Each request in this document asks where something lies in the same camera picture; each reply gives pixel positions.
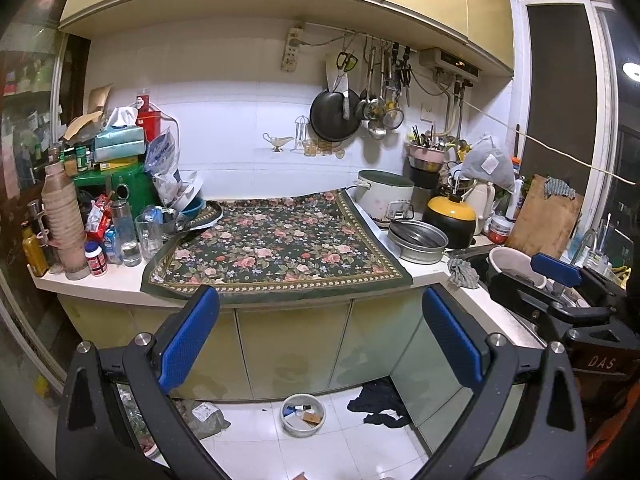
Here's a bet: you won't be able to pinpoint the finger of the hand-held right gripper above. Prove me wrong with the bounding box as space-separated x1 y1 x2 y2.
487 270 613 343
531 253 628 306

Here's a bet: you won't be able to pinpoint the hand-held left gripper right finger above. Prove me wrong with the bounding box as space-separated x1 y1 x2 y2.
407 285 588 480

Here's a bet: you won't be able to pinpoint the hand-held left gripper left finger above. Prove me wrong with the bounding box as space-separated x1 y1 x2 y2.
55 285 231 480

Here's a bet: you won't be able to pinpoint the white round bowl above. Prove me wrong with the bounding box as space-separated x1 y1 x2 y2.
280 393 327 437

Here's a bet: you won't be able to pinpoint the white plastic basin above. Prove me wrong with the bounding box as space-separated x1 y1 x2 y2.
487 246 546 288

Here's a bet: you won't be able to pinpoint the black kitchen sink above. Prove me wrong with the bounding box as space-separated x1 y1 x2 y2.
452 247 551 321

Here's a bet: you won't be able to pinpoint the wooden cutting board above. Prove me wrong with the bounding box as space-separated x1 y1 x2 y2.
504 175 585 261

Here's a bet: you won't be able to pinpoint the grey knitted dishcloth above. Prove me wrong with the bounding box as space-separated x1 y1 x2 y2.
446 257 480 289
544 176 577 202

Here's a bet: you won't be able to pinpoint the red lid jar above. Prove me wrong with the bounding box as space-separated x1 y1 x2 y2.
487 215 513 244

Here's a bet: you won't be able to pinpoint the white spray bottle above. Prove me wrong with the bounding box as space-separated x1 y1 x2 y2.
505 157 525 221

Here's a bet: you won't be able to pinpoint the grey plastic bag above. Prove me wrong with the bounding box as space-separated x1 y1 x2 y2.
180 400 232 440

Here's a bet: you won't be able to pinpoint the yellow and black pot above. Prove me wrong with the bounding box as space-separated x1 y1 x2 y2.
422 196 477 250

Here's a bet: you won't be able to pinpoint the white thermos jug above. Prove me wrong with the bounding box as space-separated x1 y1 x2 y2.
467 180 497 235

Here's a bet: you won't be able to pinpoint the dark blue cloth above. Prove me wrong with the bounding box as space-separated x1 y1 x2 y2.
348 379 412 429

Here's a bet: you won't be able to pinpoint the stacked steel basins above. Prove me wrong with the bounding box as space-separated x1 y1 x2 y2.
387 219 449 264

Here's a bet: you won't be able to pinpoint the thin bamboo stick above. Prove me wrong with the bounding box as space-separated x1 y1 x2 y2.
462 102 640 186

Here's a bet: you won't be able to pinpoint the clear glass mug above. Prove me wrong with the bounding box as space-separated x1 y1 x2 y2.
135 212 165 261

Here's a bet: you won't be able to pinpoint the white red label pill bottle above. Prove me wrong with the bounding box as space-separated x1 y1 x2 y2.
84 241 109 277

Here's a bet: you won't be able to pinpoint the clear glass bottle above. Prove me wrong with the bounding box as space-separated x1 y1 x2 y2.
110 185 143 267

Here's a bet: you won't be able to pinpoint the grey cloth bag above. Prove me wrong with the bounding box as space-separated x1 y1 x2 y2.
460 135 517 193

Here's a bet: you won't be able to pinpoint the blue snack packet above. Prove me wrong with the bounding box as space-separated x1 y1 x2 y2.
103 226 123 265

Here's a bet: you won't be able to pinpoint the floral green tablecloth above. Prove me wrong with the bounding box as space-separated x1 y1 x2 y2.
140 189 413 306

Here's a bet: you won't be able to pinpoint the dark steel canister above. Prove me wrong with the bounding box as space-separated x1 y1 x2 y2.
407 162 443 206

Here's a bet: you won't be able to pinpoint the white plates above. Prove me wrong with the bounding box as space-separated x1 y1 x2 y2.
165 172 203 208

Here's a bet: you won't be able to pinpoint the red snack packets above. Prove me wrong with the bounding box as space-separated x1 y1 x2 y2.
85 195 113 241

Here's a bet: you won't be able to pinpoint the white cooking pot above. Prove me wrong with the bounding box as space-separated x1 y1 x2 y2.
356 170 416 227

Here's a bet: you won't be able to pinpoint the pink utensil holder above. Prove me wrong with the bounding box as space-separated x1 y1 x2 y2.
405 125 449 173

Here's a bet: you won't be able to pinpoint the stack of brown paper cups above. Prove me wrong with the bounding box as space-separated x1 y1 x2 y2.
41 149 92 281

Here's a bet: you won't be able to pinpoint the yellow oil bottle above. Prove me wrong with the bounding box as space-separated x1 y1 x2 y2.
21 227 49 278

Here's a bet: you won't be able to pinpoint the dark window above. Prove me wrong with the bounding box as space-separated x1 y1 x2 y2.
525 2 601 196

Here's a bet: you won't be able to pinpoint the blue and white plastic bag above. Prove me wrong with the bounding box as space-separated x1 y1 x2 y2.
145 127 183 206

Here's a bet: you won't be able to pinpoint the flat yellow box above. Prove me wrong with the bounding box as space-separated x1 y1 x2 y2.
95 156 141 171

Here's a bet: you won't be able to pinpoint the steel ladle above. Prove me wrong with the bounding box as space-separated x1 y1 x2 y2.
367 47 388 141

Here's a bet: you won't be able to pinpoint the teal tissue box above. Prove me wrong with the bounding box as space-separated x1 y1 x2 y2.
94 106 147 163

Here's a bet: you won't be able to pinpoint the white gravy boat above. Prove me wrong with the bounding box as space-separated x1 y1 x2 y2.
262 132 296 152

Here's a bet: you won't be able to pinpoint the red canister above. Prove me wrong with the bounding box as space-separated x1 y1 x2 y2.
136 89 163 143

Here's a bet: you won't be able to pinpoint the metal skimmer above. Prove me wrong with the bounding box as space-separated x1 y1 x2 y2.
362 47 387 121

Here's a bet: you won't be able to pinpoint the brown paper bag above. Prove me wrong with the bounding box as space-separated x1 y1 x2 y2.
62 84 115 141

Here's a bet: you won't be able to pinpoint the black wok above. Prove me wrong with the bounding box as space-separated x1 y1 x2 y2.
309 89 362 142

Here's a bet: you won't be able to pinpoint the glass door cabinet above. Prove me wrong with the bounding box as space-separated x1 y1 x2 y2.
0 5 91 376

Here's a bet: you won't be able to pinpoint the white power strip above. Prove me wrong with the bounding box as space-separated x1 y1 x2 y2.
281 27 303 72

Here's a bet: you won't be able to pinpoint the wire mesh strainer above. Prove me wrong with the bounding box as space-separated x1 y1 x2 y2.
382 50 405 130

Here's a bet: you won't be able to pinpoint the white wall water heater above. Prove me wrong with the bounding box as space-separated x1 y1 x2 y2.
419 47 482 78

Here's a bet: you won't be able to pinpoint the black handled kitchen shears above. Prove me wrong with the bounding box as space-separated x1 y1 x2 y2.
394 42 413 107

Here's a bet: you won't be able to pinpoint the green handled scissors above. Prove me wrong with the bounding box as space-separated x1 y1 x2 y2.
335 50 358 81

